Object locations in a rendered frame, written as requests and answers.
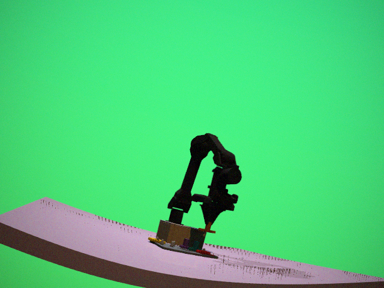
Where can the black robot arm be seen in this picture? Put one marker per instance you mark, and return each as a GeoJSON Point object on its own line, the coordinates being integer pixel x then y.
{"type": "Point", "coordinates": [227, 172]}

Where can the orange gear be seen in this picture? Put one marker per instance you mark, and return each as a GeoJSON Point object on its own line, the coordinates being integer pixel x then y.
{"type": "Point", "coordinates": [207, 228]}

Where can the small purple gear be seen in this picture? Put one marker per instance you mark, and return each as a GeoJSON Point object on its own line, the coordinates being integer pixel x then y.
{"type": "Point", "coordinates": [185, 244]}

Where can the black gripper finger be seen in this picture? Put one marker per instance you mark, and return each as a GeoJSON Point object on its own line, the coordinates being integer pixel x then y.
{"type": "Point", "coordinates": [207, 211]}
{"type": "Point", "coordinates": [215, 213]}

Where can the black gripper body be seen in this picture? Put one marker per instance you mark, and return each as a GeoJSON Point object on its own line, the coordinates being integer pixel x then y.
{"type": "Point", "coordinates": [208, 200]}

